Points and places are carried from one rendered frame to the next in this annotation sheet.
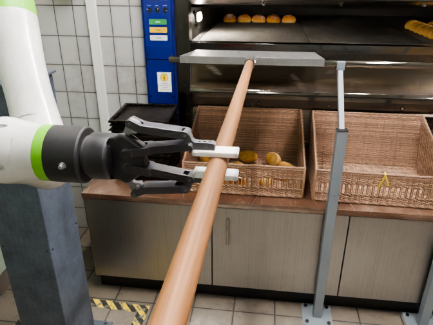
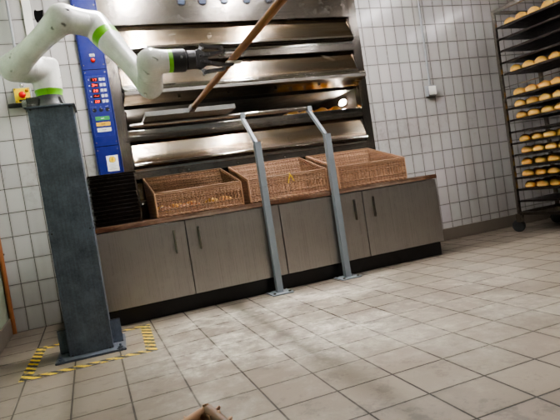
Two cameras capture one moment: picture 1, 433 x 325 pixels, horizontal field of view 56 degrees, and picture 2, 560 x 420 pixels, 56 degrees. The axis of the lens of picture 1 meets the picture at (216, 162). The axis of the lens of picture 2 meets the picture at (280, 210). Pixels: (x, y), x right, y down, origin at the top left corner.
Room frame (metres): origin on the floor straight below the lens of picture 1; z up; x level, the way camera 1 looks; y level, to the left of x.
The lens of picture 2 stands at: (-1.49, 0.95, 0.66)
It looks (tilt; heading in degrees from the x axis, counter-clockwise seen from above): 3 degrees down; 333
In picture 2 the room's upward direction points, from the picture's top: 9 degrees counter-clockwise
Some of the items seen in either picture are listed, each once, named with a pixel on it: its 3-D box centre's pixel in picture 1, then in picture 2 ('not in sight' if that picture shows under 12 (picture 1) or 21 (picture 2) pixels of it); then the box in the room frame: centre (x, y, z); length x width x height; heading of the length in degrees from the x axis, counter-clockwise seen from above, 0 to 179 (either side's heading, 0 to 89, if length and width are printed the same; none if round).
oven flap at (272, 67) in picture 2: not in sight; (246, 69); (2.03, -0.76, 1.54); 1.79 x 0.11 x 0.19; 83
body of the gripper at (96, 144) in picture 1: (118, 157); (197, 59); (0.59, 0.16, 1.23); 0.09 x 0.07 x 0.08; 83
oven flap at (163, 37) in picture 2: not in sight; (240, 33); (2.03, -0.76, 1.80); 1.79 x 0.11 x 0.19; 83
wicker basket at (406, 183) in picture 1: (371, 155); (277, 177); (1.77, -0.73, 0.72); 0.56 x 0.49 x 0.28; 81
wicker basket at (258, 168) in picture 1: (245, 147); (192, 191); (1.86, -0.15, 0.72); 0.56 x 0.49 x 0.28; 83
